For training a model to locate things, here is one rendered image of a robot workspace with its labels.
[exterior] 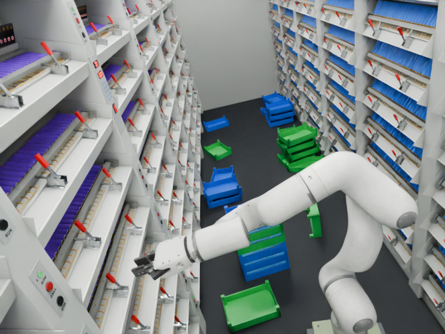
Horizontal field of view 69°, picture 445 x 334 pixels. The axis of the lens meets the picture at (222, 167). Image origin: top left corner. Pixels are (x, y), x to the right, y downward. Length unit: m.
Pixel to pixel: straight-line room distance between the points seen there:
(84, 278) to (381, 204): 0.74
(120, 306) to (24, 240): 0.44
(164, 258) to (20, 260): 0.37
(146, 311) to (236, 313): 0.91
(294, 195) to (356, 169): 0.16
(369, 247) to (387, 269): 1.22
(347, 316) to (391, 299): 1.01
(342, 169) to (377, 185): 0.10
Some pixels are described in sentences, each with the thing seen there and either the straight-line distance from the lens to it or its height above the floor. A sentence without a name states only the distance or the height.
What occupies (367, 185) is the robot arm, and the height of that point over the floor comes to 1.18.
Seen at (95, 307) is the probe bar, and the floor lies 1.00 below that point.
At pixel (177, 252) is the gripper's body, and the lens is 0.90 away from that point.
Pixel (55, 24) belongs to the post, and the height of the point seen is 1.67.
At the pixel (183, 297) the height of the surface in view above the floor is 0.37.
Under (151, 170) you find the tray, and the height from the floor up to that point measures 0.97.
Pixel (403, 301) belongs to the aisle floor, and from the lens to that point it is 2.12.
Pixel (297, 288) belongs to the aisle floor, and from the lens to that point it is 2.14.
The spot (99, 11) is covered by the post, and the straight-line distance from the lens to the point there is 1.86.
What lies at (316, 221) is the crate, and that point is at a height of 0.15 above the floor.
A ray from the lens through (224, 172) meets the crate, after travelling 3.26.
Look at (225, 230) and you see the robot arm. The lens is 0.86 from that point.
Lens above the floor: 1.69
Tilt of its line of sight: 30 degrees down
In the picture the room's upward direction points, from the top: 15 degrees counter-clockwise
